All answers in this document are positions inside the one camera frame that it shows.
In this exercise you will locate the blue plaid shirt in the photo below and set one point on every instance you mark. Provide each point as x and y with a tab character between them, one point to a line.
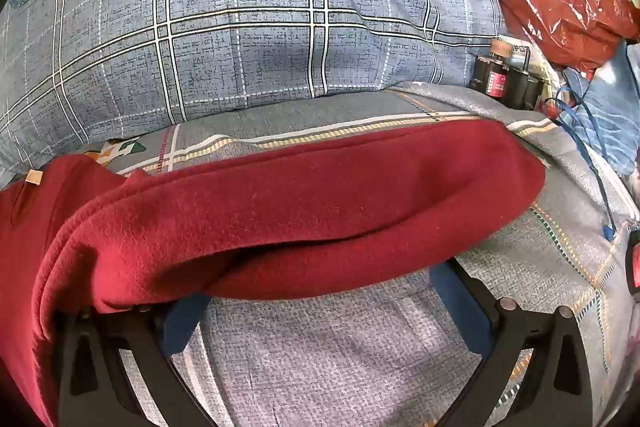
225	32

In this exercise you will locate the black bottle with red label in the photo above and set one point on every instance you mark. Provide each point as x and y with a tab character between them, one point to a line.
492	79

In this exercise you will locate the black and red device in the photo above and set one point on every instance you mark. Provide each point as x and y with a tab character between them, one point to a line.
636	267

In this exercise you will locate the grey striped garment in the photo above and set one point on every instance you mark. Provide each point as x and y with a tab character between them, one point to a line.
325	357

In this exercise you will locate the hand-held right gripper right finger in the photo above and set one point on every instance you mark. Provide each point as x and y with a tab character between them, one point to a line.
462	307

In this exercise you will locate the dark red fleece garment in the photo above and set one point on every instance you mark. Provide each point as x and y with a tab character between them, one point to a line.
250	217

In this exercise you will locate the plain black bottle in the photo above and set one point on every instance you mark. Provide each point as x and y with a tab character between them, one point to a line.
525	91

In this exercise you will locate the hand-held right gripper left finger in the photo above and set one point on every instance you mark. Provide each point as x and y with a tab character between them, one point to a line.
181	322

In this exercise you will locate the blue cloth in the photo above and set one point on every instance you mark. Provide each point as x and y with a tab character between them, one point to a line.
615	122

